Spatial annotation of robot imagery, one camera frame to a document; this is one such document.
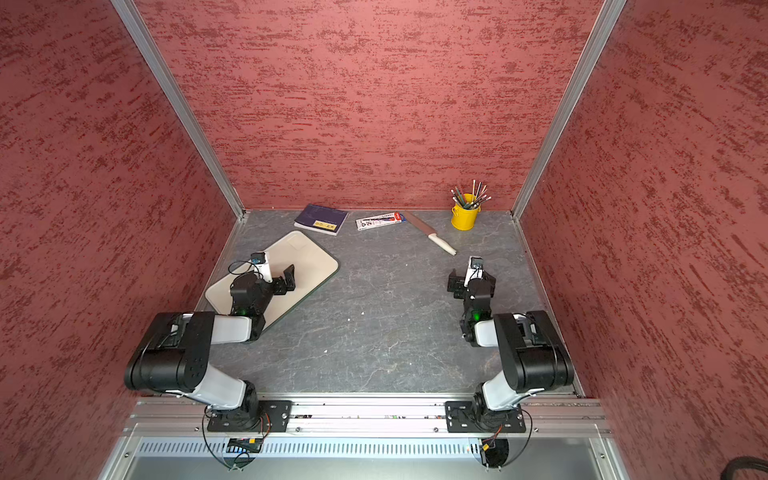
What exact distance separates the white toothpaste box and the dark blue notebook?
3.1 inches

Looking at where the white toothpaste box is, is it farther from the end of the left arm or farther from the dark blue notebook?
the end of the left arm

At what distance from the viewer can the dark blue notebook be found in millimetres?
1158

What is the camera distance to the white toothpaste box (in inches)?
46.7

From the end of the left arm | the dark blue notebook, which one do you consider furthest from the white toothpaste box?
the end of the left arm
